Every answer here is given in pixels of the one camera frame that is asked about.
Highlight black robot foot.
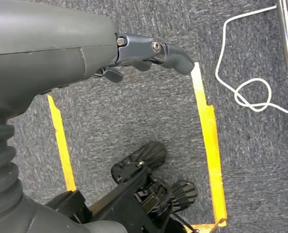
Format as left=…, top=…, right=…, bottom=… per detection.
left=45, top=141, right=201, bottom=233

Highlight yellow floor tape rectangle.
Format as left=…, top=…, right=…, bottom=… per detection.
left=47, top=62, right=228, bottom=233

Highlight white cable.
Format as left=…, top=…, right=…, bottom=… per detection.
left=214, top=4, right=288, bottom=117

